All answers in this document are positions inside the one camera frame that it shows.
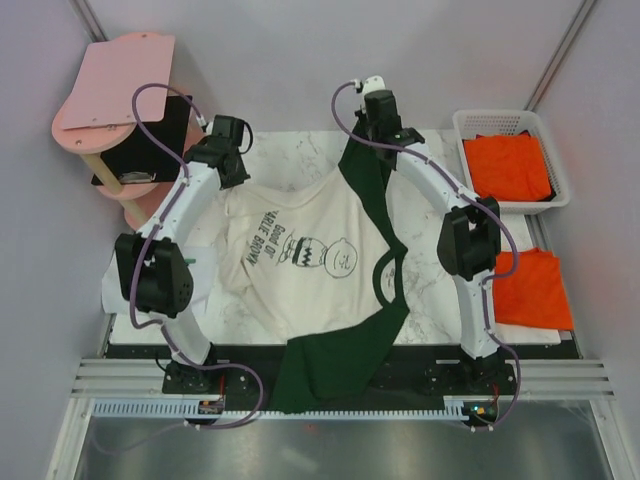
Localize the pink clipboard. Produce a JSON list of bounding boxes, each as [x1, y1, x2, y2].
[[61, 34, 175, 130]]

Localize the white folded t-shirt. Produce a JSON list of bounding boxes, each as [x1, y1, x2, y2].
[[101, 246, 217, 316]]

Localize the white slotted cable duct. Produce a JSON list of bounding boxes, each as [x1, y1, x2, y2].
[[92, 398, 468, 421]]

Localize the orange t-shirt on table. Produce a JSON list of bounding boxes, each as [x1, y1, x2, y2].
[[493, 248, 574, 331]]

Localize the orange t-shirt in basket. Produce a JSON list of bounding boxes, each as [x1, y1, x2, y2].
[[463, 133, 552, 202]]

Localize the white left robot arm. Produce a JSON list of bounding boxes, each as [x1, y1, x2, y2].
[[115, 115, 254, 393]]

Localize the black clipboard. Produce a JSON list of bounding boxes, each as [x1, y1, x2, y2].
[[101, 96, 191, 185]]

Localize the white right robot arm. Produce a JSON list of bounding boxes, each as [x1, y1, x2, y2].
[[356, 86, 501, 394]]

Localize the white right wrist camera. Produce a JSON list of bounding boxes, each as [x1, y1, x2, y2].
[[354, 75, 386, 95]]

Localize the white plastic basket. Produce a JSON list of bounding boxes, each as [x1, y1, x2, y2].
[[453, 109, 570, 215]]

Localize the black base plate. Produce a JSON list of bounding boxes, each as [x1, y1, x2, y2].
[[162, 346, 518, 419]]

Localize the cream and green t-shirt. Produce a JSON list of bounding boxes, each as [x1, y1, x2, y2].
[[219, 123, 409, 414]]

